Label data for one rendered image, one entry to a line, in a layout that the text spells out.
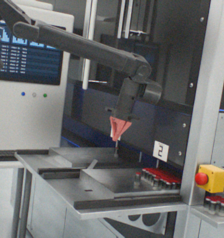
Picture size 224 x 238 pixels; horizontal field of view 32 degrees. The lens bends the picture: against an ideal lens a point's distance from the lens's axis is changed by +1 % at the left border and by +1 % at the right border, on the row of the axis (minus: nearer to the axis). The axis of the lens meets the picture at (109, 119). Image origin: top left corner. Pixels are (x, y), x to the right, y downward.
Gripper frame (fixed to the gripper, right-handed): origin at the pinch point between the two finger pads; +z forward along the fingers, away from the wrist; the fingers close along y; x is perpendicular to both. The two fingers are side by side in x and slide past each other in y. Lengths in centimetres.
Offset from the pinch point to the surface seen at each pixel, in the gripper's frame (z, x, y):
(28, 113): 7, 90, 1
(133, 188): 16.8, 5.8, 17.5
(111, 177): 17.0, 19.4, 16.0
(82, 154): 16, 54, 19
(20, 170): 40, 99, 9
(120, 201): 18.0, -7.8, 3.9
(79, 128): 9, 96, 36
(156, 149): 1.1, 9.7, 25.5
